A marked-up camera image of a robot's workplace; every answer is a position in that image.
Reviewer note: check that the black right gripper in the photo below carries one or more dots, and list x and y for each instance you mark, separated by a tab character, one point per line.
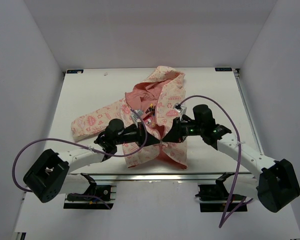
176	134

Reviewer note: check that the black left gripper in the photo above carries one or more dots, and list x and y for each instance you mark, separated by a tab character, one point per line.
139	128

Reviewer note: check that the silver zipper slider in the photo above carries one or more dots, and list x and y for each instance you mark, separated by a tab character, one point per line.
163	144

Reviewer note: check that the pink and cream printed jacket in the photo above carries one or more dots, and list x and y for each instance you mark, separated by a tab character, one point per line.
156	97

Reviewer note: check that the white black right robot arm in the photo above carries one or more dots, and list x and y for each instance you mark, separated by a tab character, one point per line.
274	182

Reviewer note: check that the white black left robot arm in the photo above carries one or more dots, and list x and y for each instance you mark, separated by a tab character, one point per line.
50	174

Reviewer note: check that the blue label sticker right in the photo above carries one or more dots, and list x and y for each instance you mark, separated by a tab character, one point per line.
223	69

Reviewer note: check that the blue label sticker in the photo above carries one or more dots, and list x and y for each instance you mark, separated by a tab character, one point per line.
74	71
223	69

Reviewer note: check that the blue label sticker left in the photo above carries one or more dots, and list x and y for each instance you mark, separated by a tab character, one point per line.
74	71

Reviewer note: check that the aluminium table edge rail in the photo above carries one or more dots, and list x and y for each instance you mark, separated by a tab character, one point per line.
192	177

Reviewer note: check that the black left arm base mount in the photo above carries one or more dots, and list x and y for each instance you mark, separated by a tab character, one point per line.
100	197

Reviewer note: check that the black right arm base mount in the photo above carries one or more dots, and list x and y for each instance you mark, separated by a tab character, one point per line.
210	200

